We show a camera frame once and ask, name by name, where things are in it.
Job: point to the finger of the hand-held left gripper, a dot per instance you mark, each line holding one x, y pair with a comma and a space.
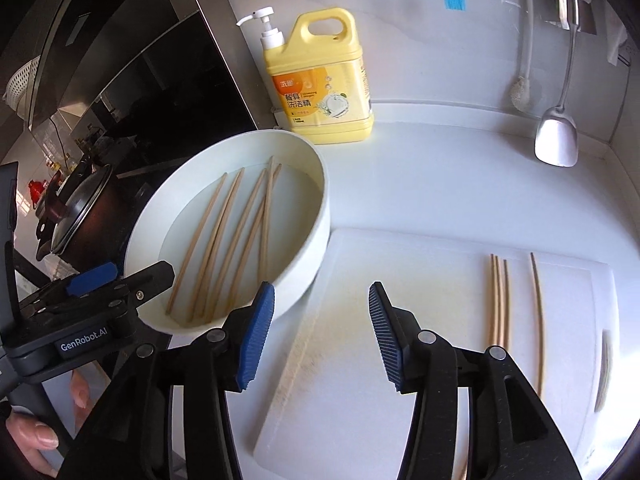
150, 280
92, 277

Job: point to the dark cooking pot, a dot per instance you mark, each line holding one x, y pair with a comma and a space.
110, 225

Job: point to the black range hood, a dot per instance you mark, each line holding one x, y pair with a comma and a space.
150, 60

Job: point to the long wooden chopstick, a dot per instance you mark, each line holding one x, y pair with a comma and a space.
498, 300
492, 300
506, 305
539, 320

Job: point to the bundle of wooden chopsticks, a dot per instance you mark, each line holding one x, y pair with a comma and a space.
266, 220

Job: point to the white dish brush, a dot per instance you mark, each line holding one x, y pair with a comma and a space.
522, 92

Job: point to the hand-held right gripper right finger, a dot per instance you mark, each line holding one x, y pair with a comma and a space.
387, 340

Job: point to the person's left hand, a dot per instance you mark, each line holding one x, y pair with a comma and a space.
35, 435

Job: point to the yellow dish soap pump bottle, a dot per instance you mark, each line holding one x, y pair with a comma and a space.
325, 90

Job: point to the metal wok spatula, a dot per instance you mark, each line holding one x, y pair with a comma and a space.
555, 140

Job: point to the white plastic cutting board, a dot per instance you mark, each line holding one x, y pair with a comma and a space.
450, 285

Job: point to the white round basin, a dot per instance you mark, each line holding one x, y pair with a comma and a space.
225, 152

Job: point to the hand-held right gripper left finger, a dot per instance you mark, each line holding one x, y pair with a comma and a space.
257, 335

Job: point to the glass pot lid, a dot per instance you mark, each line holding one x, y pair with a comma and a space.
75, 215

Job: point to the white colander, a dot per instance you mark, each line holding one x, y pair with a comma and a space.
22, 85

